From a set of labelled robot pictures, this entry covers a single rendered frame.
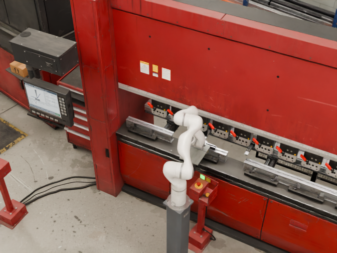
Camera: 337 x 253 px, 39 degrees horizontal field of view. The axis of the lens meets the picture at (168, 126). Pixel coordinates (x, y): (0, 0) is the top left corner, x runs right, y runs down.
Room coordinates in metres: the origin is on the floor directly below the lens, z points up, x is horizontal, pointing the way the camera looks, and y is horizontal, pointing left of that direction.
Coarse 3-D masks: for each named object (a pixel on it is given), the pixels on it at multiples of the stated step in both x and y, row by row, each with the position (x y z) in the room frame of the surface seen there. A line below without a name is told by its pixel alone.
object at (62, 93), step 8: (24, 80) 3.28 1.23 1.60; (32, 80) 3.28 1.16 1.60; (40, 80) 3.32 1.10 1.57; (48, 88) 3.17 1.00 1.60; (56, 88) 3.17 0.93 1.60; (64, 88) 3.21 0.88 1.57; (64, 96) 3.09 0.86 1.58; (64, 104) 3.10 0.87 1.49; (72, 104) 3.19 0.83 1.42; (32, 112) 3.28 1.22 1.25; (40, 112) 3.23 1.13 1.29; (48, 112) 3.19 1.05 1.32; (64, 112) 3.11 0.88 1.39; (72, 112) 3.17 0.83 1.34; (56, 120) 3.15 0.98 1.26; (64, 120) 3.11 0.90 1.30; (72, 120) 3.12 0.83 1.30
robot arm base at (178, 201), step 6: (174, 192) 2.42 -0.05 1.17; (180, 192) 2.41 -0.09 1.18; (186, 192) 2.46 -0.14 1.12; (168, 198) 2.50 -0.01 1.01; (174, 198) 2.42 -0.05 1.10; (180, 198) 2.41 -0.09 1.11; (186, 198) 2.50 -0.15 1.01; (168, 204) 2.43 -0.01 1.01; (174, 204) 2.41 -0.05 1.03; (180, 204) 2.41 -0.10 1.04; (186, 204) 2.43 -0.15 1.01; (180, 210) 2.38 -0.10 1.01
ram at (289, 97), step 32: (128, 32) 3.46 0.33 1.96; (160, 32) 3.32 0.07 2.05; (192, 32) 3.19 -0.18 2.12; (128, 64) 3.47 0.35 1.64; (160, 64) 3.32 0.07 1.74; (192, 64) 3.19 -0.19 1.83; (224, 64) 3.06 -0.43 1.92; (256, 64) 2.95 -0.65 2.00; (288, 64) 2.84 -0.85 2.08; (320, 64) 2.74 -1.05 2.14; (160, 96) 3.33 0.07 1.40; (192, 96) 3.18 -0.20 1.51; (224, 96) 3.05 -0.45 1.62; (256, 96) 2.93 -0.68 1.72; (288, 96) 2.81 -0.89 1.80; (320, 96) 2.71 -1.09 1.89; (256, 128) 2.91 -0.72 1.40; (288, 128) 2.79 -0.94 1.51; (320, 128) 2.68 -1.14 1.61
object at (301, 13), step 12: (228, 0) 5.16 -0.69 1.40; (240, 0) 5.05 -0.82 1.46; (252, 0) 5.08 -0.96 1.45; (264, 0) 5.04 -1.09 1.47; (276, 0) 5.03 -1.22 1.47; (288, 0) 5.05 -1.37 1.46; (276, 12) 4.75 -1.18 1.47; (288, 12) 4.82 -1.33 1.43; (300, 12) 4.76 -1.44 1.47; (312, 12) 4.80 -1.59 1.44; (324, 12) 4.75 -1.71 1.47; (324, 24) 4.54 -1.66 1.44
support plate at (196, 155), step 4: (192, 148) 3.09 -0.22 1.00; (204, 148) 3.09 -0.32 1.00; (208, 148) 3.09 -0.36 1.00; (192, 152) 3.04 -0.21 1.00; (196, 152) 3.04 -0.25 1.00; (200, 152) 3.04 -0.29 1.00; (204, 152) 3.04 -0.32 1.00; (192, 156) 2.99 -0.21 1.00; (196, 156) 2.99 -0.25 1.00; (200, 156) 2.99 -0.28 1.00; (192, 160) 2.94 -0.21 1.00; (196, 160) 2.94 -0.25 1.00; (200, 160) 2.94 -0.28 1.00; (196, 164) 2.89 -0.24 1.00
